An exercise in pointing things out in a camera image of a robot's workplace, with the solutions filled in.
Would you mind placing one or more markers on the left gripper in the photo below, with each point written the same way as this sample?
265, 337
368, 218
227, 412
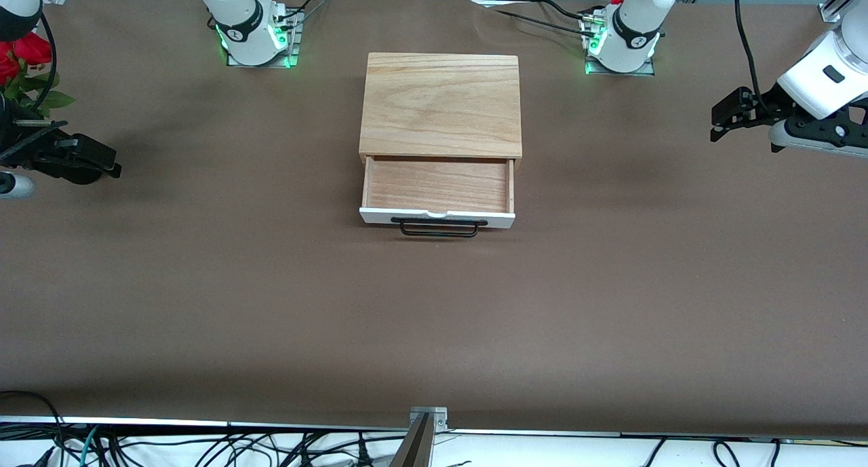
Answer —
771, 105

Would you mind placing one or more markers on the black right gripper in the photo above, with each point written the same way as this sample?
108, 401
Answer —
20, 140

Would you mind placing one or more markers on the wooden drawer with white front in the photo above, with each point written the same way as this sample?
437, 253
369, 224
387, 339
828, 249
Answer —
437, 186

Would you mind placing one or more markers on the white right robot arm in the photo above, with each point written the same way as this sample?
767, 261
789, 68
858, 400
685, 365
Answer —
241, 19

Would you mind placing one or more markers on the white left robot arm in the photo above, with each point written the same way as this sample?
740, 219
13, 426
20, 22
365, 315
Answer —
630, 33

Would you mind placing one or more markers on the red artificial rose bouquet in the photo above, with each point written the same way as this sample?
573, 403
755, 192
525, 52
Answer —
30, 50

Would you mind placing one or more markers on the brown table cover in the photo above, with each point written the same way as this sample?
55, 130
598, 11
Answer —
203, 284

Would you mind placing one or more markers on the light wooden cabinet box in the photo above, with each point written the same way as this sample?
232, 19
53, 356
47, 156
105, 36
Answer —
441, 101

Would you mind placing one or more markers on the black perforated camera mount plate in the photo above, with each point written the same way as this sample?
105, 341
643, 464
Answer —
824, 129

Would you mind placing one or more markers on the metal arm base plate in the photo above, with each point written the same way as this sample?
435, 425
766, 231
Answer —
644, 68
291, 43

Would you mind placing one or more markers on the silver table edge rail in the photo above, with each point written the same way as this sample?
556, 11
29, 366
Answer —
169, 423

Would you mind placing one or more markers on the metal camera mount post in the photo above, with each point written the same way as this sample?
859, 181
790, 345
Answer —
417, 447

